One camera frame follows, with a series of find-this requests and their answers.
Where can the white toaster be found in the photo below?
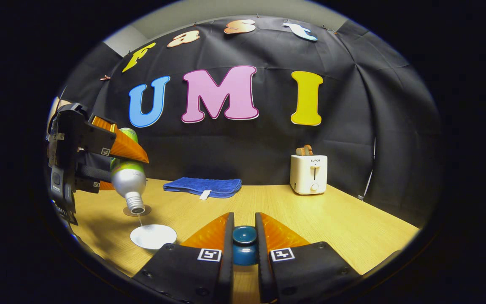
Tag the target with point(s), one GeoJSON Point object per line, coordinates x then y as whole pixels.
{"type": "Point", "coordinates": [308, 175]}

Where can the round brown coaster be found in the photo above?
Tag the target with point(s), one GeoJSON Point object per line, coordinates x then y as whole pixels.
{"type": "Point", "coordinates": [147, 209]}

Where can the black backdrop cloth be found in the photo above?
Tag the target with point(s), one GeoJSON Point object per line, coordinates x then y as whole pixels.
{"type": "Point", "coordinates": [268, 139]}

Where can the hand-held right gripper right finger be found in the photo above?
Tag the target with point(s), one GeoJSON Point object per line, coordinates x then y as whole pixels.
{"type": "Point", "coordinates": [261, 253]}

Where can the white teacup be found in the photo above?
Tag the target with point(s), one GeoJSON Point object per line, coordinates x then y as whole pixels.
{"type": "Point", "coordinates": [153, 236]}

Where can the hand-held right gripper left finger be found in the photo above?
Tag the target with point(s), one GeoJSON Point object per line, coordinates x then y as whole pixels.
{"type": "Point", "coordinates": [227, 253]}

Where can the silver green water bottle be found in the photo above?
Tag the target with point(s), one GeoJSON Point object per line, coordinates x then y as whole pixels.
{"type": "Point", "coordinates": [129, 179]}

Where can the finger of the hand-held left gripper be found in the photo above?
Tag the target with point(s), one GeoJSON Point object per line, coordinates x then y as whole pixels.
{"type": "Point", "coordinates": [95, 137]}
{"type": "Point", "coordinates": [93, 174]}

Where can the folded blue towel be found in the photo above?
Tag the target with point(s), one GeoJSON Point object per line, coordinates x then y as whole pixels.
{"type": "Point", "coordinates": [203, 185]}

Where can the bread slice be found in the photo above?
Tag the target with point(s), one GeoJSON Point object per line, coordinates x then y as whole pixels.
{"type": "Point", "coordinates": [304, 150]}

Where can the teal teacup lid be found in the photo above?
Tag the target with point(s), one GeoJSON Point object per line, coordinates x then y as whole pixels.
{"type": "Point", "coordinates": [244, 245]}

